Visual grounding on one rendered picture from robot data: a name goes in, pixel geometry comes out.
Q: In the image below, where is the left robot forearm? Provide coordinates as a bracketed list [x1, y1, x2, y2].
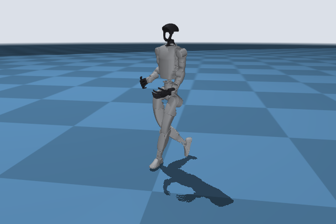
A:
[171, 71, 185, 95]

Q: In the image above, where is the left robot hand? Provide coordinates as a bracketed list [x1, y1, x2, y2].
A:
[152, 88, 175, 99]

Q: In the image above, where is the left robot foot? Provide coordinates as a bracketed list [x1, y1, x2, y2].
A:
[149, 157, 163, 169]

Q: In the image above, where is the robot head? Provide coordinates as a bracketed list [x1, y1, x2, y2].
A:
[162, 24, 179, 46]

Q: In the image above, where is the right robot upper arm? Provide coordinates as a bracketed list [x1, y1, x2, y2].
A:
[155, 47, 160, 74]

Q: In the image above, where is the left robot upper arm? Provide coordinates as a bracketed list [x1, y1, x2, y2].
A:
[175, 47, 187, 77]

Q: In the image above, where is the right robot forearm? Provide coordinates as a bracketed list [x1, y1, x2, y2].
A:
[146, 70, 159, 83]

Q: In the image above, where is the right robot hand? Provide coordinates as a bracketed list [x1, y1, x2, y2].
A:
[140, 76, 147, 89]

